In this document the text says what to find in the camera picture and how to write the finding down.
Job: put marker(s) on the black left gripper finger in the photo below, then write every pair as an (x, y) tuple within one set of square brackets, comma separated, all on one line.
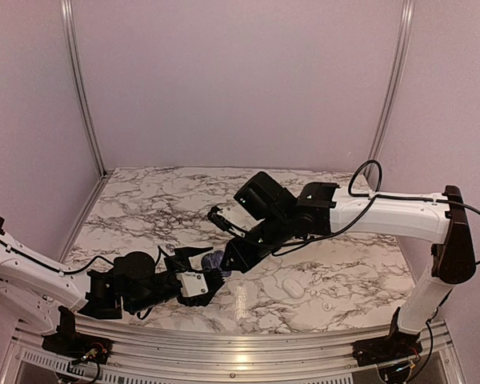
[(179, 260), (214, 281)]

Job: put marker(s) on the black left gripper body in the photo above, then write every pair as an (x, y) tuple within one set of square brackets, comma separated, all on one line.
[(143, 304)]

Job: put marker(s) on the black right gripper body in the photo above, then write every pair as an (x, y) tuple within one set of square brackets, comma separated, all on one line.
[(274, 234)]

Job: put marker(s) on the purple earbud charging case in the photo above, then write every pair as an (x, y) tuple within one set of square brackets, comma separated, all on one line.
[(213, 261)]

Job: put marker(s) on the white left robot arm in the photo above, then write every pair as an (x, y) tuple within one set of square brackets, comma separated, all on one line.
[(43, 292)]

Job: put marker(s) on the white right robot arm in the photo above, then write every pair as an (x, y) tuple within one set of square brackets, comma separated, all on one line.
[(437, 218)]

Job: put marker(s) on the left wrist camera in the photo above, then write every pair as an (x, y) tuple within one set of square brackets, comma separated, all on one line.
[(193, 284)]

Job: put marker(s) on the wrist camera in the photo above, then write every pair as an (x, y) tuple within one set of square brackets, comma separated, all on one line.
[(193, 284), (220, 217)]

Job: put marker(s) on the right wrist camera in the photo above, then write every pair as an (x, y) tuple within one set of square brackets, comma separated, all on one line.
[(220, 217)]

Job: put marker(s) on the aluminium front rail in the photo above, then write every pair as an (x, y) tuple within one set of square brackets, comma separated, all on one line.
[(145, 355)]

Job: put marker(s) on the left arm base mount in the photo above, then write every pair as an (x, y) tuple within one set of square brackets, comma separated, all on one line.
[(79, 347)]

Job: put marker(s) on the right aluminium frame post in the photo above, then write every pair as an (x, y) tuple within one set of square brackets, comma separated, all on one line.
[(395, 78)]

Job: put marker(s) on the aluminium frame post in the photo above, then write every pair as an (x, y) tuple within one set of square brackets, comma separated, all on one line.
[(70, 33), (395, 78)]

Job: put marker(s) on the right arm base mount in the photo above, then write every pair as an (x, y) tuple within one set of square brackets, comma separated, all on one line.
[(386, 348)]

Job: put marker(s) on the left aluminium frame post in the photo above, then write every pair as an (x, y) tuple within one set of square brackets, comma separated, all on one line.
[(70, 33)]

